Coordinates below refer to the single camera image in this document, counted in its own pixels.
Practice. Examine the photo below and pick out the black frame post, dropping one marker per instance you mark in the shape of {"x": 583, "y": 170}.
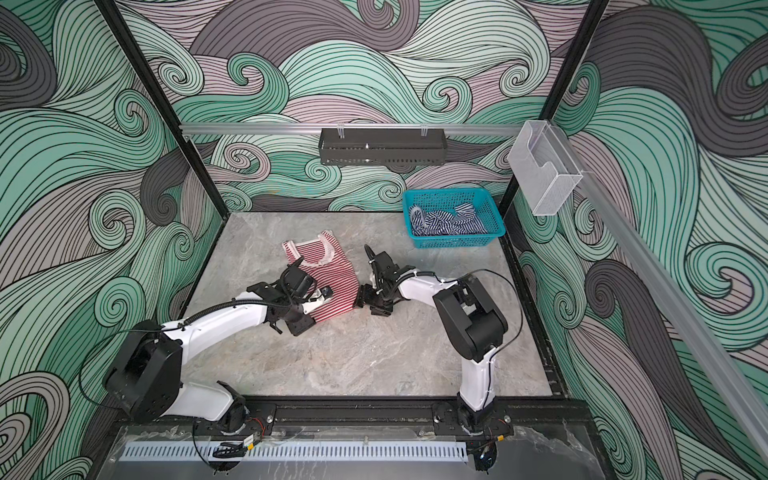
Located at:
{"x": 572, "y": 53}
{"x": 120, "y": 30}

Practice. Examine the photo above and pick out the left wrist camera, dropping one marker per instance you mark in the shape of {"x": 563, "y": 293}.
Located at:
{"x": 317, "y": 299}

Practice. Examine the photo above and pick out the navy white striped tank top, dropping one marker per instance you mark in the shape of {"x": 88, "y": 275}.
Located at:
{"x": 463, "y": 220}

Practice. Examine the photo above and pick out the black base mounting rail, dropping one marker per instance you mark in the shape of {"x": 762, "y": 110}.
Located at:
{"x": 442, "y": 416}

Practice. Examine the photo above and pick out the black perforated wall tray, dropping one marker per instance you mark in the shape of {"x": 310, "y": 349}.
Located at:
{"x": 390, "y": 147}

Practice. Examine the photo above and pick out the right aluminium rail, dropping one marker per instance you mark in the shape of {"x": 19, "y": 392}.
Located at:
{"x": 613, "y": 202}

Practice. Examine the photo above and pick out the aluminium rail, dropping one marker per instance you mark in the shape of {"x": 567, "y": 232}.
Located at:
{"x": 276, "y": 128}
{"x": 613, "y": 202}

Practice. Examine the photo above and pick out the white slotted cable duct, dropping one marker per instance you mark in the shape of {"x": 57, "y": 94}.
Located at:
{"x": 306, "y": 451}

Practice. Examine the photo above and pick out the back aluminium rail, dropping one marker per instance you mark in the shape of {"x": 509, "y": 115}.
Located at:
{"x": 276, "y": 128}

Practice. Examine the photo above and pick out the left black frame post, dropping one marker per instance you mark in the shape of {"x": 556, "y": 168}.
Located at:
{"x": 120, "y": 30}

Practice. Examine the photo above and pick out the clear plastic wall bin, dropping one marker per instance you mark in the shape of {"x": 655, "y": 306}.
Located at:
{"x": 545, "y": 165}

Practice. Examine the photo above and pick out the teal plastic basket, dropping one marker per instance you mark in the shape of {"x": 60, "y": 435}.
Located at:
{"x": 448, "y": 199}

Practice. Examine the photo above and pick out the right black frame post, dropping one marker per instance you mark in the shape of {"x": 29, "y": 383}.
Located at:
{"x": 572, "y": 53}

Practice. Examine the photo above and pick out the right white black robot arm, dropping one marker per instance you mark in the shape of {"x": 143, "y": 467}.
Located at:
{"x": 473, "y": 322}

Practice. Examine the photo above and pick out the red white striped tank top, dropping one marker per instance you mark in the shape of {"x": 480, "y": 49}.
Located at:
{"x": 326, "y": 262}

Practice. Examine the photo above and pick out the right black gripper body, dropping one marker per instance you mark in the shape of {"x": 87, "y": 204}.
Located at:
{"x": 376, "y": 299}

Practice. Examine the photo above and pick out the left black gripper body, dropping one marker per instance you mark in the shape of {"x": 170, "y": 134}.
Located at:
{"x": 298, "y": 320}

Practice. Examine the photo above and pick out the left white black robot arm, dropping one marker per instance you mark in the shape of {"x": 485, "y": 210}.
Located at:
{"x": 145, "y": 377}

